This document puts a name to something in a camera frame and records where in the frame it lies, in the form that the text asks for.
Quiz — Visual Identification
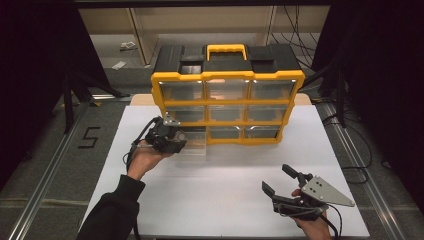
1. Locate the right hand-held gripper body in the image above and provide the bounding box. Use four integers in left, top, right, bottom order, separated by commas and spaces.
271, 172, 356, 222

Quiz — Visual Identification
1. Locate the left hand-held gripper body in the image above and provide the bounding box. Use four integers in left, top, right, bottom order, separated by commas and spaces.
144, 112, 184, 155

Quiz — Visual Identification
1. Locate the pulled clear plastic drawer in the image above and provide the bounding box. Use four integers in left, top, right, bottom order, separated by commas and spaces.
178, 130, 210, 158

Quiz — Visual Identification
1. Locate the yellow black organizer cabinet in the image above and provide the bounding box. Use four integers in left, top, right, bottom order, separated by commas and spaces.
150, 43, 306, 147

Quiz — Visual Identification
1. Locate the person's left hand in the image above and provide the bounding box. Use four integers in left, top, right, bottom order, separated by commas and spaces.
127, 139, 172, 181

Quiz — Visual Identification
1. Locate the person's right hand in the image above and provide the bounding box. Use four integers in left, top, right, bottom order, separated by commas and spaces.
292, 214, 333, 240

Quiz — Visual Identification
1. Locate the set of clear cabinet drawers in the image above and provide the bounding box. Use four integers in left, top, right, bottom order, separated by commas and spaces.
158, 79, 297, 141

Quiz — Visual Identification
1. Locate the black metal stand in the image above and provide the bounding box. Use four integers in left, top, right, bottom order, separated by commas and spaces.
299, 61, 348, 128
60, 70, 132, 135

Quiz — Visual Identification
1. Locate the black curtain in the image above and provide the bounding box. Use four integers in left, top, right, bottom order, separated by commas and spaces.
311, 3, 424, 214
0, 3, 111, 191

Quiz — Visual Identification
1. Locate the right hand-held gripper cable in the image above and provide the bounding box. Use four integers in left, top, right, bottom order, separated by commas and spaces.
316, 204, 343, 240

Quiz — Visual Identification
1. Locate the metal floor rail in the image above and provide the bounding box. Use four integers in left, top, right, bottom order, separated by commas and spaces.
319, 102, 407, 240
7, 94, 133, 240

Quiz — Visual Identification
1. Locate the black floor cable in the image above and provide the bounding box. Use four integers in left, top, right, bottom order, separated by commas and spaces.
319, 112, 374, 185

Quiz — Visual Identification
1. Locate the bundle of black hanging cables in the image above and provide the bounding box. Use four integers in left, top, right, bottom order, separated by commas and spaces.
269, 4, 322, 72

